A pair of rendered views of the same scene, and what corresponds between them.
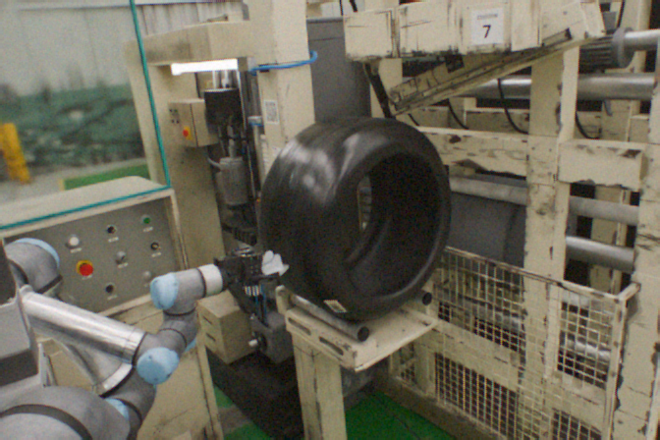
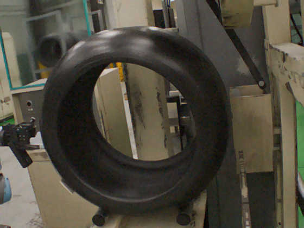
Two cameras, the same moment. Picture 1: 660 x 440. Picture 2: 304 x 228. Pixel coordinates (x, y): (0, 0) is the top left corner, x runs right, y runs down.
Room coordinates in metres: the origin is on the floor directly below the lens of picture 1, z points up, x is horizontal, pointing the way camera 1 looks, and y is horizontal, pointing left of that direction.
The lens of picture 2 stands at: (0.80, -0.99, 1.47)
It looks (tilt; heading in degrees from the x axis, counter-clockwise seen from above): 13 degrees down; 52
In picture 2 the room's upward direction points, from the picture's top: 9 degrees counter-clockwise
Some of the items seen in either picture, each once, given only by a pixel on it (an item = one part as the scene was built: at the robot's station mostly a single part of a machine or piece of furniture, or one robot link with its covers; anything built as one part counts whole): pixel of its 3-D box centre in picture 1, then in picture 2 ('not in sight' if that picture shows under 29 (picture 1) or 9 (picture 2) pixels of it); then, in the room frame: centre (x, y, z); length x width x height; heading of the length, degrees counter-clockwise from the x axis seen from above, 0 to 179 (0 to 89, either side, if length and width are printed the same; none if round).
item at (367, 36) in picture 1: (442, 28); not in sight; (1.56, -0.39, 1.71); 0.61 x 0.25 x 0.15; 37
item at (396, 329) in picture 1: (360, 324); (154, 219); (1.48, -0.08, 0.80); 0.37 x 0.36 x 0.02; 127
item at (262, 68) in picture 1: (283, 64); not in sight; (1.67, 0.09, 1.65); 0.19 x 0.19 x 0.06; 37
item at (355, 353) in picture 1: (327, 331); (116, 210); (1.39, 0.03, 0.83); 0.36 x 0.09 x 0.06; 37
